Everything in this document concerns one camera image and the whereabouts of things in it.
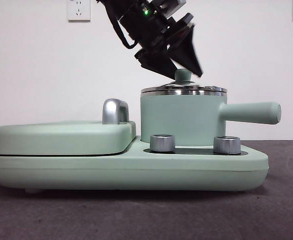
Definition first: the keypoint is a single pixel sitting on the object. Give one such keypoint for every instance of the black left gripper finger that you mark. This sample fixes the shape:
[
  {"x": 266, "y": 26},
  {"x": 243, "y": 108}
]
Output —
[
  {"x": 156, "y": 62},
  {"x": 186, "y": 55}
]

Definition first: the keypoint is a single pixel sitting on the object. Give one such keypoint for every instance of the glass lid with green knob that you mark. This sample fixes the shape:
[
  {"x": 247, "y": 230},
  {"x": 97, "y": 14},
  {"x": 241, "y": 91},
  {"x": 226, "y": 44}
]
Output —
[{"x": 182, "y": 75}]

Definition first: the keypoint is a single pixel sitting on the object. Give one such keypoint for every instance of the mint green hinged griddle lid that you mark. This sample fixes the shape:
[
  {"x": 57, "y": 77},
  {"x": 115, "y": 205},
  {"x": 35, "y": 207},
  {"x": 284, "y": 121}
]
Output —
[{"x": 56, "y": 140}]

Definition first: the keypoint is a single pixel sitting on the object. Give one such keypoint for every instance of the silver control knob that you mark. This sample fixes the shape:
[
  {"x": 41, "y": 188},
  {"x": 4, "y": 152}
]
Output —
[
  {"x": 162, "y": 143},
  {"x": 227, "y": 145}
]

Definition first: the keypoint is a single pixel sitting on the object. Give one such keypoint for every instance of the mint green breakfast maker base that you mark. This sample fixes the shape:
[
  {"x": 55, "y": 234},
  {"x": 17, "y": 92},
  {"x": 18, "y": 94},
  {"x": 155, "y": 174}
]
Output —
[{"x": 86, "y": 172}]

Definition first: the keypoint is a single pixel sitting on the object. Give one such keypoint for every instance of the dark grey felt mat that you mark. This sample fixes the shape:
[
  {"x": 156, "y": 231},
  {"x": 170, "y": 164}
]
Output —
[{"x": 211, "y": 215}]

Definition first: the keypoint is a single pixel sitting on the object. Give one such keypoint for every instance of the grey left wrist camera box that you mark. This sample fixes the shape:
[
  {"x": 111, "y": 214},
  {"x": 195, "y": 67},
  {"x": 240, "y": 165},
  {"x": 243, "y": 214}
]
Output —
[{"x": 172, "y": 6}]

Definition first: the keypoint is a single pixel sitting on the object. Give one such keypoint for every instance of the white wall socket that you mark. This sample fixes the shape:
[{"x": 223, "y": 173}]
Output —
[{"x": 79, "y": 11}]

